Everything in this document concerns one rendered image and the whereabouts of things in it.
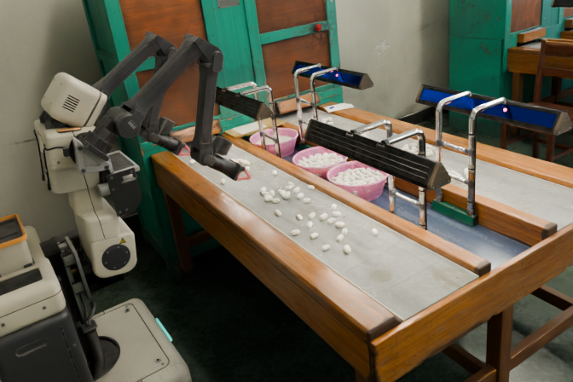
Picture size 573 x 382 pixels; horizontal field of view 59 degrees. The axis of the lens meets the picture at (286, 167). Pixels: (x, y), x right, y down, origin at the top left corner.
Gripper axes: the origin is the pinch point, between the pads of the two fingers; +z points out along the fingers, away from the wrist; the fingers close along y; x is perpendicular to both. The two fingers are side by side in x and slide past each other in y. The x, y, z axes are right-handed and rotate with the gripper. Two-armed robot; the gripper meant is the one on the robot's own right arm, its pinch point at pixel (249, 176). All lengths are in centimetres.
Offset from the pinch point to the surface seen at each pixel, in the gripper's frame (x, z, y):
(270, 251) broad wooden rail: 16.7, -5.9, -41.4
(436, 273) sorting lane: -3, 21, -84
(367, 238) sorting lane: -2, 20, -54
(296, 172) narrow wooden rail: -10.2, 26.5, 7.6
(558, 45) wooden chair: -168, 198, 32
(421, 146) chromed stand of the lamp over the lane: -36, 11, -64
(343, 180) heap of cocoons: -16.6, 39.2, -8.5
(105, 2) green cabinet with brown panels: -41, -60, 89
